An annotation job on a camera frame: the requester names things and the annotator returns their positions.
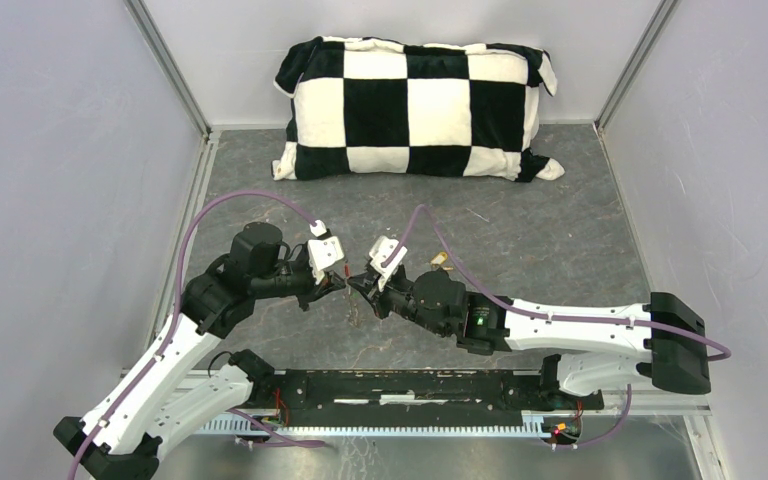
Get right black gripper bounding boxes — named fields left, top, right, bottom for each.
left=349, top=266, right=451, bottom=338

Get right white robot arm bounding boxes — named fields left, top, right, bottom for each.
left=347, top=268, right=712, bottom=408

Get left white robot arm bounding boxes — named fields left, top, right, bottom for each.
left=54, top=222, right=345, bottom=479

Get yellow tagged key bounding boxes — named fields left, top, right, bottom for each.
left=429, top=252, right=454, bottom=271

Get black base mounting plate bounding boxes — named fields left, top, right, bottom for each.
left=238, top=370, right=604, bottom=428

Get black and white checkered pillow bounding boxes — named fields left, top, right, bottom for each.
left=271, top=36, right=565, bottom=182

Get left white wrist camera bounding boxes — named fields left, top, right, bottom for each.
left=306, top=236, right=345, bottom=285

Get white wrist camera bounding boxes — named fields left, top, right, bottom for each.
left=369, top=236, right=408, bottom=292
left=306, top=236, right=345, bottom=285

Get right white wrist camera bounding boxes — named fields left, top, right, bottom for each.
left=369, top=236, right=408, bottom=292

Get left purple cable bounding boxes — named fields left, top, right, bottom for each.
left=65, top=189, right=332, bottom=480

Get purple cable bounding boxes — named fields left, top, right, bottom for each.
left=65, top=189, right=332, bottom=480
left=381, top=203, right=733, bottom=452

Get white slotted cable duct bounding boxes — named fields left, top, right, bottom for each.
left=196, top=413, right=550, bottom=439

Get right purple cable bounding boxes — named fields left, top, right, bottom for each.
left=381, top=203, right=733, bottom=452

